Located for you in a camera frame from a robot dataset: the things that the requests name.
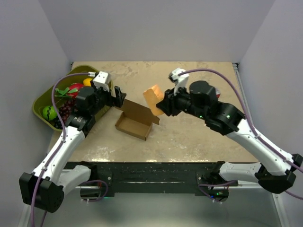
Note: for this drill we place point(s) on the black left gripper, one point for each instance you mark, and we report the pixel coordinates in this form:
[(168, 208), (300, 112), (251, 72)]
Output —
[(112, 100)]

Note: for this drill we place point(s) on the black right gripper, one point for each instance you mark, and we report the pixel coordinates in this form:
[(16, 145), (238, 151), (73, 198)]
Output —
[(168, 105)]

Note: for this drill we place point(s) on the orange sponge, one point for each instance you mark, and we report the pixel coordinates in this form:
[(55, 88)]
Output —
[(152, 97)]

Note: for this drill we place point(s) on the brown cardboard paper box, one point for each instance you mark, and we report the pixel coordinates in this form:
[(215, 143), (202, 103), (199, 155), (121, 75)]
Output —
[(136, 120)]

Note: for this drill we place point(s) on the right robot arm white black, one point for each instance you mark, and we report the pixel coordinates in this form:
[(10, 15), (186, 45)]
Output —
[(273, 172)]

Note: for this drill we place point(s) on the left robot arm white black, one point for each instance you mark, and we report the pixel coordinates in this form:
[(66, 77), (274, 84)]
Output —
[(45, 188)]

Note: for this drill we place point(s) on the red silver toothpaste box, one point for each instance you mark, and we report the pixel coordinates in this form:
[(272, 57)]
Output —
[(218, 93)]

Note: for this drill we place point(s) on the yellow lemon toy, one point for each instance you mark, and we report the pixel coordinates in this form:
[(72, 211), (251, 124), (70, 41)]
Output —
[(87, 82)]

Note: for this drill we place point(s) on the pink dragon fruit toy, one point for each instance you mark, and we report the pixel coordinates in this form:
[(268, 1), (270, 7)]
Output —
[(69, 92)]

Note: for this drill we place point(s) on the purple grape bunch toy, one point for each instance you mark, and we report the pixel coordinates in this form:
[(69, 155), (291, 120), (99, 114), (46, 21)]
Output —
[(66, 109)]

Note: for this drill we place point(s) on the dark blue grape bunch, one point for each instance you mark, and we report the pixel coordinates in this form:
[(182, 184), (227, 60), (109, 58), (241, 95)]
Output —
[(57, 123)]

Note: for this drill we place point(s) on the green striped melon toy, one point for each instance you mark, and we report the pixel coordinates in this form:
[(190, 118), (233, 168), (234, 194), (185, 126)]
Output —
[(49, 113)]

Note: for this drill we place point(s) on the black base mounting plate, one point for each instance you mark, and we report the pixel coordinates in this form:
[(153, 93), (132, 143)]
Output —
[(110, 178)]

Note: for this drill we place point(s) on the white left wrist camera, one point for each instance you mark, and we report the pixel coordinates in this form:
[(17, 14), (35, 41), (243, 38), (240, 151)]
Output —
[(102, 80)]

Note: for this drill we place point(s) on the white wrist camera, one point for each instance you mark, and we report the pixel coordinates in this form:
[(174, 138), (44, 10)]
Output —
[(102, 80), (180, 81)]

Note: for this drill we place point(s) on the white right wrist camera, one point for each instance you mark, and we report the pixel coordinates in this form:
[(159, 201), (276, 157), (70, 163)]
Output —
[(180, 81)]

